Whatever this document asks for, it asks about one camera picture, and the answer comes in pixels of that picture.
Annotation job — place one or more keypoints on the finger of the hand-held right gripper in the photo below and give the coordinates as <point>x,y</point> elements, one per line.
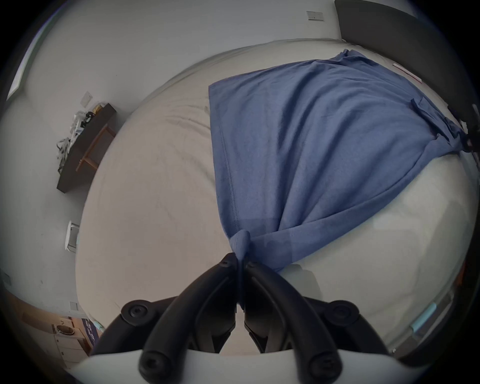
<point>473,133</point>

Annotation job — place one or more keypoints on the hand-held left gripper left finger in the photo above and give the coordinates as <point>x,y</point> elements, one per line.
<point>176,318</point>

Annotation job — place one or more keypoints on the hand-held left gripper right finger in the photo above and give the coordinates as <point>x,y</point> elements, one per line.
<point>288,307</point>

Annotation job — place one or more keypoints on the blue shirt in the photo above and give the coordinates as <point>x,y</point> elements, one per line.
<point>300,131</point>

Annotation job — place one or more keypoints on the dark padded headboard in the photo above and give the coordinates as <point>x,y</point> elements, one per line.
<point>393,30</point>

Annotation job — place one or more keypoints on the bed with beige sheet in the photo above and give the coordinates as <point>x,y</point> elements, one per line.
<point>150,187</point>

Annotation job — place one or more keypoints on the white stool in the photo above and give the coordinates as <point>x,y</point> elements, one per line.
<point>72,234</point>

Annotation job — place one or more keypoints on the dark wooden side table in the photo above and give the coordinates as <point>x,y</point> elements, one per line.
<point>75,165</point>

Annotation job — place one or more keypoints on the white wall socket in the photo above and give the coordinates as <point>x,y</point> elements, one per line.
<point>314,15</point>
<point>86,99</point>

